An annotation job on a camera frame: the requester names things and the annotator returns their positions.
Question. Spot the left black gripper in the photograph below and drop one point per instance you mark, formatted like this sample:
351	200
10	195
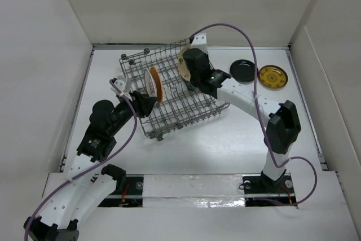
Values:
142	103

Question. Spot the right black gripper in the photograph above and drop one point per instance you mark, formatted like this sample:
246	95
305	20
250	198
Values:
207	57

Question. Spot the white plate with red characters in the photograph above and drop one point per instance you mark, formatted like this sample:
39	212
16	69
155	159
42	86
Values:
149	83

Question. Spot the cream plate with black print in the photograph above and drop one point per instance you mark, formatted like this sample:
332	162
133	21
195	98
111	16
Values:
181	65

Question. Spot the orange woven round plate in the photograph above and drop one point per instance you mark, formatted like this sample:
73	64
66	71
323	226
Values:
157	79

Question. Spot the yellow and brown patterned plate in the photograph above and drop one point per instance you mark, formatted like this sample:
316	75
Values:
273	77

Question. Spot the blue floral teal plate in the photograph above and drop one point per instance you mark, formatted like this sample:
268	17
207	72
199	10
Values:
189	86

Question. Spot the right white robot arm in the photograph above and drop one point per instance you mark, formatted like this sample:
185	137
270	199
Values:
279	121

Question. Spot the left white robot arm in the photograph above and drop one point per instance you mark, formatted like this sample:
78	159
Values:
91	177

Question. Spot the black round plate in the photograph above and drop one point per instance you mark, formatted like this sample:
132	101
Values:
243	71

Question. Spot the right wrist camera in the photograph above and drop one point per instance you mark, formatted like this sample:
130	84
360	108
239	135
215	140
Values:
199	43

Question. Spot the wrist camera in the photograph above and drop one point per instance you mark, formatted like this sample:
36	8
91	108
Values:
120	86
199	43

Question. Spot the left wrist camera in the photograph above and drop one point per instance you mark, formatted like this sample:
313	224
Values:
120	86

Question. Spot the grey wire dish rack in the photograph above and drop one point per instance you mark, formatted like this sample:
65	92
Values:
180	107

